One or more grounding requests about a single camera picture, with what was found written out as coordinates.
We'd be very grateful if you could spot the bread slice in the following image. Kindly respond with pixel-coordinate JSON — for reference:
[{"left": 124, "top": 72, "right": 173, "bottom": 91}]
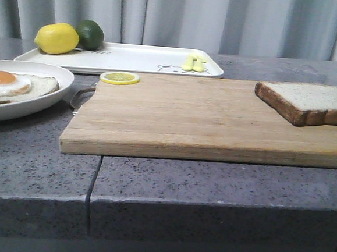
[
  {"left": 254, "top": 81, "right": 337, "bottom": 127},
  {"left": 0, "top": 73, "right": 59, "bottom": 104}
]

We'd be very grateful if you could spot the white round plate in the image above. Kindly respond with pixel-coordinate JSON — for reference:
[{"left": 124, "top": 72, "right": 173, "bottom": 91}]
[{"left": 0, "top": 60, "right": 74, "bottom": 121}]

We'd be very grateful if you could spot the white bear print tray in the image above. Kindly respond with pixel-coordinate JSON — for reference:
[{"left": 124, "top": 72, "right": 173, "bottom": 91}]
[{"left": 15, "top": 42, "right": 224, "bottom": 77}]

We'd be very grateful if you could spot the wooden cutting board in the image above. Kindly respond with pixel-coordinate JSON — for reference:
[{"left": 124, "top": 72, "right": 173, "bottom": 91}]
[{"left": 59, "top": 73, "right": 337, "bottom": 168}]

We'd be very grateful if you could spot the grey curtain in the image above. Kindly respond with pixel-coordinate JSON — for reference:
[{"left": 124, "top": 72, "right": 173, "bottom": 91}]
[{"left": 0, "top": 0, "right": 337, "bottom": 61}]

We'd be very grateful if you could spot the lemon slice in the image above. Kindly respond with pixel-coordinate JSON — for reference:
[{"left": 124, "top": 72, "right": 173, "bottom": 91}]
[{"left": 100, "top": 71, "right": 140, "bottom": 85}]

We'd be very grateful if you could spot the green lime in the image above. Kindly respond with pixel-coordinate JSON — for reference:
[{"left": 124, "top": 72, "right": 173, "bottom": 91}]
[{"left": 75, "top": 20, "right": 104, "bottom": 51}]

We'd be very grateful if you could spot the yellow lemon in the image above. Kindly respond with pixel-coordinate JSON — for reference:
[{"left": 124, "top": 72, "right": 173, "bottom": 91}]
[{"left": 34, "top": 22, "right": 79, "bottom": 55}]

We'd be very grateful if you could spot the fried egg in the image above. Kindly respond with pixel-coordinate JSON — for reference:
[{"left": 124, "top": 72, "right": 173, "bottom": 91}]
[{"left": 0, "top": 71, "right": 32, "bottom": 97}]

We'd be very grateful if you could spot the metal cutting board handle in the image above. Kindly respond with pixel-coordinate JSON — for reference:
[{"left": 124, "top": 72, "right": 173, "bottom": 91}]
[{"left": 69, "top": 82, "right": 98, "bottom": 115}]

